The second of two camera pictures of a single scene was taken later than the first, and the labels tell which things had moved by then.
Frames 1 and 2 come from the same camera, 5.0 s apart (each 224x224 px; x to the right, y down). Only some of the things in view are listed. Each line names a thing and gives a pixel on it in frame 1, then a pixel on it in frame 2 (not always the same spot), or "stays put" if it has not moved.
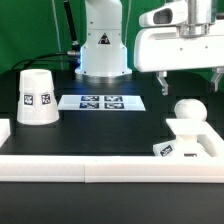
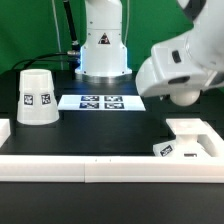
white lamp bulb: [190, 108] -> [185, 97]
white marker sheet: [101, 102] stays put
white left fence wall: [5, 131] stays put
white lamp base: [185, 145] stays put
